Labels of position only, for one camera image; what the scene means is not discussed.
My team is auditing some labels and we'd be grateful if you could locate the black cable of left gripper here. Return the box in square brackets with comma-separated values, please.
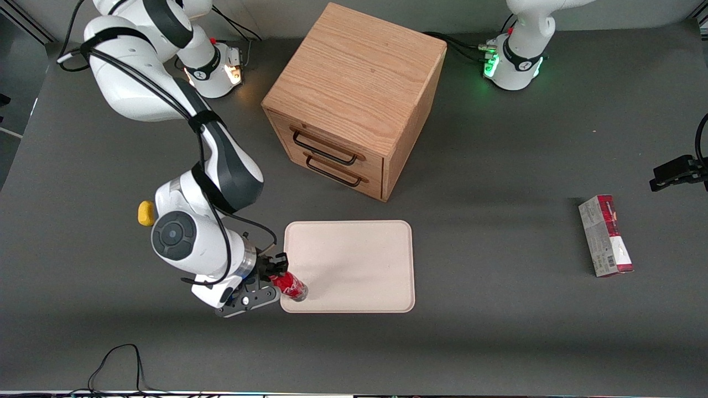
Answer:
[694, 113, 708, 166]

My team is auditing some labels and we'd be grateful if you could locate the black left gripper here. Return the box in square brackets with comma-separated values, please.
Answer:
[649, 156, 708, 192]

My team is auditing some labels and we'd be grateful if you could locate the oak wooden drawer cabinet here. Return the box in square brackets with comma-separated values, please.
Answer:
[261, 2, 447, 203]

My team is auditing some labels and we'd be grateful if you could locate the red coke bottle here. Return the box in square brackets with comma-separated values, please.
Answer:
[270, 271, 309, 302]

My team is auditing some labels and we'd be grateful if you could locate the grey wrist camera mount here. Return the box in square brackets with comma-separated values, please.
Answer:
[215, 279, 281, 318]

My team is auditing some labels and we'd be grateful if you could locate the beige plastic tray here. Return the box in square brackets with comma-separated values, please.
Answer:
[280, 220, 416, 314]

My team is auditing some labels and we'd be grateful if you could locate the black cable at right arm base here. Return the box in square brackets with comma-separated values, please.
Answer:
[212, 6, 264, 43]

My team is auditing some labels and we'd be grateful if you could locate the thick black cable at left arm base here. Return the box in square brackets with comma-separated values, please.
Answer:
[422, 30, 496, 62]

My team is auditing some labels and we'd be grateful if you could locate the red and white carton box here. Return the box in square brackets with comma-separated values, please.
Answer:
[578, 194, 634, 278]

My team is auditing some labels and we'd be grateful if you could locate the thin black looped cable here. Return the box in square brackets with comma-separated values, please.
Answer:
[69, 344, 166, 396]

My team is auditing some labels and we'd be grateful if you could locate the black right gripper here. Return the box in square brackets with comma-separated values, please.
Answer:
[246, 248, 290, 290]

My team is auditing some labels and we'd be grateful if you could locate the aluminium frame rail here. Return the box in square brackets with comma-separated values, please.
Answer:
[0, 0, 57, 45]

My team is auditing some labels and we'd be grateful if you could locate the wooden drawer front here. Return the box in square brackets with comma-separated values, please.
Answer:
[269, 113, 385, 180]
[277, 141, 384, 201]

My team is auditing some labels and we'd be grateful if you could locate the black drawer handle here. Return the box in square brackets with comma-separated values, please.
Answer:
[305, 155, 364, 187]
[292, 130, 358, 166]

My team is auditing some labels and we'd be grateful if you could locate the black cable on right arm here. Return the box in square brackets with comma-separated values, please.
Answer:
[57, 0, 277, 288]

